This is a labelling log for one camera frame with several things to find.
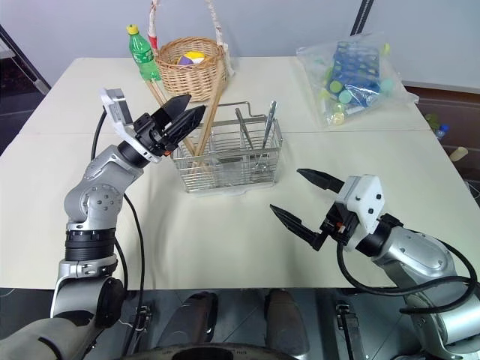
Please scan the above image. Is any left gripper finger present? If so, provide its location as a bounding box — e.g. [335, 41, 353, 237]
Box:
[151, 94, 193, 125]
[165, 105, 207, 146]

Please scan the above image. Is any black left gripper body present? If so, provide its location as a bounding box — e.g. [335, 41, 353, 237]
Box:
[133, 110, 178, 158]

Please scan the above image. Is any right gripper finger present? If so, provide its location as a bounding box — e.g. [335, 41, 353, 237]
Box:
[296, 168, 346, 194]
[269, 203, 330, 252]

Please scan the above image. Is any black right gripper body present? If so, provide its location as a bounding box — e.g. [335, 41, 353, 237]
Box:
[320, 201, 363, 247]

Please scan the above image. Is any metal spoon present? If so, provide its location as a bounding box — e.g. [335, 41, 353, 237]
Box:
[250, 100, 278, 178]

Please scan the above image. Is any yellow purple white ball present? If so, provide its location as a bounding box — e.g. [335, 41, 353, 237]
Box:
[175, 50, 206, 67]

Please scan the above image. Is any green plastic bottle yellow cap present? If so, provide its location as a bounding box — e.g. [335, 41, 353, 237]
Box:
[124, 23, 163, 83]

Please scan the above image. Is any metal cutlery piece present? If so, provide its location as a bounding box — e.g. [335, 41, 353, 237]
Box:
[234, 107, 255, 149]

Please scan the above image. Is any clear plastic bag of toys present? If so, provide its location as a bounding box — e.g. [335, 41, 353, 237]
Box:
[295, 31, 419, 130]

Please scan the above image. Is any blue plastic rack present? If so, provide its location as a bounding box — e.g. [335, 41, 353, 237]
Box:
[328, 40, 383, 110]

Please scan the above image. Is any black pole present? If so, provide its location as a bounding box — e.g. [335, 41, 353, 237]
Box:
[349, 0, 373, 37]

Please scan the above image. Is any wicker basket with handle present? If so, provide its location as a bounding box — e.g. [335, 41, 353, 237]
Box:
[147, 0, 236, 104]

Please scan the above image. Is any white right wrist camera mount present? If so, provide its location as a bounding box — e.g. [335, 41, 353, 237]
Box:
[334, 173, 387, 251]

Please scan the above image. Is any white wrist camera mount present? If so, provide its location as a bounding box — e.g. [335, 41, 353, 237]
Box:
[98, 87, 164, 165]
[334, 173, 387, 251]

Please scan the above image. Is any metal wire cutlery caddy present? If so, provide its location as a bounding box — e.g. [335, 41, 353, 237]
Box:
[171, 100, 284, 194]

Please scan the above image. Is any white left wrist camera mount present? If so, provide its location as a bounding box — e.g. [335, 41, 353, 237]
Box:
[98, 87, 164, 165]

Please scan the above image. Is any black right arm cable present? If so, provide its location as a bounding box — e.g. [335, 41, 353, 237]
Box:
[334, 235, 480, 317]

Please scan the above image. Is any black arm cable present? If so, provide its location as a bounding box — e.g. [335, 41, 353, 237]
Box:
[334, 235, 480, 317]
[91, 107, 148, 360]

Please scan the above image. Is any black strap with buckle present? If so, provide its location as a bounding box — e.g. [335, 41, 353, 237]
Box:
[132, 304, 152, 335]
[334, 303, 358, 360]

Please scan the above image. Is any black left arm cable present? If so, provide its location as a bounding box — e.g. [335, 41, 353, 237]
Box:
[91, 107, 148, 360]

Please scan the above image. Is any grey metal shelf frame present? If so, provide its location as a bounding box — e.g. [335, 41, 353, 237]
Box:
[0, 23, 52, 95]

